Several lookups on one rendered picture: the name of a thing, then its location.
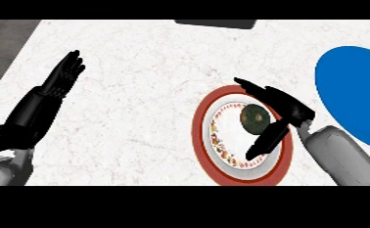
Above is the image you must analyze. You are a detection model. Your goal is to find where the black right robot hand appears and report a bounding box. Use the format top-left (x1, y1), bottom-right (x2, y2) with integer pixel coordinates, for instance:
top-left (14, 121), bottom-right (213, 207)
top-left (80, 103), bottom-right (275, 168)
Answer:
top-left (232, 76), bottom-right (316, 161)

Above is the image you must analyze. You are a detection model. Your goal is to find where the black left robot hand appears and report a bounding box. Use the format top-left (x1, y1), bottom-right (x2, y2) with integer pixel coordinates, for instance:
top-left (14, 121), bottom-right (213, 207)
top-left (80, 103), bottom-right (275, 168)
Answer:
top-left (36, 49), bottom-right (86, 100)

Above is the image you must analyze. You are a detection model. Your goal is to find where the dark green round squash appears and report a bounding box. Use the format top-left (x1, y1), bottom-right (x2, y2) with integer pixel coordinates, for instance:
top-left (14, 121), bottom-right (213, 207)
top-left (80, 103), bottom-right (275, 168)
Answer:
top-left (238, 104), bottom-right (271, 136)

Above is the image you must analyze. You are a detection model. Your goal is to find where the blue plate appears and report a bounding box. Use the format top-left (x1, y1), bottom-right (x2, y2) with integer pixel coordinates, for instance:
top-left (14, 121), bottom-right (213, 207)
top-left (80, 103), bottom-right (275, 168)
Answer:
top-left (313, 45), bottom-right (370, 147)

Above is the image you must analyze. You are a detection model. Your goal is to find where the red-rimmed white plate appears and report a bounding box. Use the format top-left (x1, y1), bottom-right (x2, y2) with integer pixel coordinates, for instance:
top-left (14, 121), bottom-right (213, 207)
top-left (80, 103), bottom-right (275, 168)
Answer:
top-left (189, 84), bottom-right (294, 187)

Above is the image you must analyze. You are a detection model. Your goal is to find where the dark grey flat appliance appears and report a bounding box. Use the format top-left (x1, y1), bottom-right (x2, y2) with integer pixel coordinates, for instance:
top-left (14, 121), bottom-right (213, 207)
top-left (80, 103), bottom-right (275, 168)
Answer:
top-left (173, 19), bottom-right (259, 30)

